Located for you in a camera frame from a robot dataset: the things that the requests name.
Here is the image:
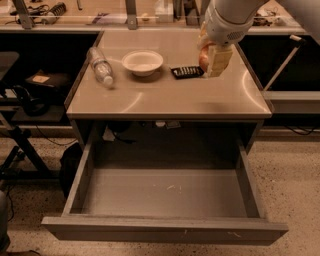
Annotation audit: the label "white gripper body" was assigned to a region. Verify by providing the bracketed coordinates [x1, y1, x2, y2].
[205, 1, 254, 45]

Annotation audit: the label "white bowl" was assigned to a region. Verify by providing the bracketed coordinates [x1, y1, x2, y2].
[122, 50, 163, 77]

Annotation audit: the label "grey cabinet with counter top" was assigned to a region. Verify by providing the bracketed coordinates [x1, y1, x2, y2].
[67, 28, 272, 152]

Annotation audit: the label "grey open drawer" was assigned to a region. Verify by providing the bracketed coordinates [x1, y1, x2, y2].
[40, 121, 289, 247]

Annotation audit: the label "red apple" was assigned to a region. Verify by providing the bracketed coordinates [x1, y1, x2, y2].
[199, 46, 209, 72]

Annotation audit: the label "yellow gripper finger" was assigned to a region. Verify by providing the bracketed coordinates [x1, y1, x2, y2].
[207, 45, 233, 77]
[197, 23, 214, 50]

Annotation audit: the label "black box with label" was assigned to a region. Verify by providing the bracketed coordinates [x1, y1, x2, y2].
[25, 70, 71, 90]

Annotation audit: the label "black chair base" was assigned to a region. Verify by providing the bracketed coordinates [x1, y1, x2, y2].
[0, 114, 59, 180]

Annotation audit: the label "clear plastic water bottle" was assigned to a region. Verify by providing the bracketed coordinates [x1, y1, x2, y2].
[87, 47, 114, 89]

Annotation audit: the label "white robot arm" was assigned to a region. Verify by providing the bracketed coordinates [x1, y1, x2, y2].
[197, 0, 320, 77]

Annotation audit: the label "black headphones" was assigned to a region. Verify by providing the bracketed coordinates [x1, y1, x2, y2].
[13, 85, 50, 117]

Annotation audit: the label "black snack bag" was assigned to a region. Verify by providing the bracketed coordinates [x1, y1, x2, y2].
[171, 66, 204, 79]

